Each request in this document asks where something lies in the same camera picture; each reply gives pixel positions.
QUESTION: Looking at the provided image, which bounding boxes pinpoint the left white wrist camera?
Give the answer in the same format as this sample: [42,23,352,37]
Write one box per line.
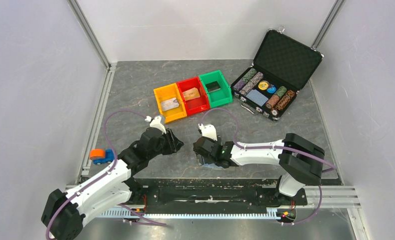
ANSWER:
[145,115,167,134]

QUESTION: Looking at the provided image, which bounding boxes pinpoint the white credit card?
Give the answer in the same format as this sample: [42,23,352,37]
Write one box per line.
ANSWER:
[161,100,180,112]

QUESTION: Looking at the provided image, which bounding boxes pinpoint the green plastic bin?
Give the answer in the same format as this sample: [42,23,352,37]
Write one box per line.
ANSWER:
[198,70,233,109]

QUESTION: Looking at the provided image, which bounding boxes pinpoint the purple cable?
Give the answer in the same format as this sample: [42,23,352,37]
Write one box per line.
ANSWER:
[45,109,168,240]
[200,107,337,226]

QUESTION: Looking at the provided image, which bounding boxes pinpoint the purple poker chip row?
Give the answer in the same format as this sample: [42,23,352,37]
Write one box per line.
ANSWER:
[232,72,264,96]

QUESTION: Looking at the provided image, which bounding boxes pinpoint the right aluminium frame post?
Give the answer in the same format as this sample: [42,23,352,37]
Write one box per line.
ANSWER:
[311,0,346,50]

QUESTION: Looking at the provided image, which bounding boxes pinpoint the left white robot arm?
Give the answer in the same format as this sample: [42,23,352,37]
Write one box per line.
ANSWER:
[41,127,184,240]

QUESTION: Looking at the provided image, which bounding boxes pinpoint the yellow dealer button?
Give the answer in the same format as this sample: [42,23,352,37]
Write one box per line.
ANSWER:
[258,80,270,90]

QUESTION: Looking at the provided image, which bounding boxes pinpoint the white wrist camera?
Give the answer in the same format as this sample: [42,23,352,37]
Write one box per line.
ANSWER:
[145,115,167,134]
[198,123,218,141]

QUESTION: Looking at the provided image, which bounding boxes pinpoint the silver card in yellow bin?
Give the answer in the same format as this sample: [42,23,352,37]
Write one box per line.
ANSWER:
[161,97,180,108]

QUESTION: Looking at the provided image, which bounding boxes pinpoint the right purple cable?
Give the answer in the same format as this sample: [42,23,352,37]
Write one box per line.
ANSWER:
[200,107,337,226]

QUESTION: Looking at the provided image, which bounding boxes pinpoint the tan card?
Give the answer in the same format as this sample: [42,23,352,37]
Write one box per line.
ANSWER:
[182,87,201,102]

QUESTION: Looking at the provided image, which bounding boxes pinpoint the yellow plastic bin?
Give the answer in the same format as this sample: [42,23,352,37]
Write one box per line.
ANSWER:
[153,83,187,123]

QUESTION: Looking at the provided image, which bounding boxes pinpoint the grey card holder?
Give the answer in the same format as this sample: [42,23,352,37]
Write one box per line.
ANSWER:
[196,155,220,170]

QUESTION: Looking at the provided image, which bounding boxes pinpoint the orange blue toy car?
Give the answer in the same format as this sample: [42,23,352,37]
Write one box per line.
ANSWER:
[89,149,115,165]

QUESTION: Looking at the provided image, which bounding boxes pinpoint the blue playing card deck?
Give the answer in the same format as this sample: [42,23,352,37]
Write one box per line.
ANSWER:
[246,89,269,107]

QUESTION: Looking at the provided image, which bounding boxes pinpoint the black poker chip case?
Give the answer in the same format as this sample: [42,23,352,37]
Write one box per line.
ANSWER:
[230,29,324,122]

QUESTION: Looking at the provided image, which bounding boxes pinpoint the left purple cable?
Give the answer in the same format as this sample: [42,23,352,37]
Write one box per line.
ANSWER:
[45,109,168,240]

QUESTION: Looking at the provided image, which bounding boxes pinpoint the red plastic bin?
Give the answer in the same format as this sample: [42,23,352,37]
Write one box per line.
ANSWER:
[176,76,210,116]

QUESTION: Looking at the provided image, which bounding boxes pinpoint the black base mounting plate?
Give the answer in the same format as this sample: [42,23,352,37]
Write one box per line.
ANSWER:
[125,178,308,214]

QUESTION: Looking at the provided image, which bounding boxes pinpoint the brown poker chip row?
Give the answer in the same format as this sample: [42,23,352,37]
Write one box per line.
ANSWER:
[265,86,296,111]

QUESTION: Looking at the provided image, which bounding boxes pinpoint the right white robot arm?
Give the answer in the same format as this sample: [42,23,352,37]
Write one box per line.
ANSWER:
[193,133,325,204]

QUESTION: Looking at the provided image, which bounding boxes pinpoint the aluminium frame post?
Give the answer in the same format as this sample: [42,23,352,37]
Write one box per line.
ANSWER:
[67,0,112,69]
[311,0,346,50]

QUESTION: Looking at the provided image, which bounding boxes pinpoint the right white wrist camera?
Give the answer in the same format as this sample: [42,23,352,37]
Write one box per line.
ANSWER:
[198,123,218,141]

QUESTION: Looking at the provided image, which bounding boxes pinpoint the blue dealer button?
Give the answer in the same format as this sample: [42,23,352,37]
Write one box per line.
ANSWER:
[266,85,277,94]

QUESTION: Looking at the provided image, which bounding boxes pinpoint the green poker chip row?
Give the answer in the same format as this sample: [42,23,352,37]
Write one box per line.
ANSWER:
[241,68,257,84]

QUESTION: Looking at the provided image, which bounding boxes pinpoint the left aluminium frame post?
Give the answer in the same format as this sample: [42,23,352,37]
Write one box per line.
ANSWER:
[67,0,112,69]

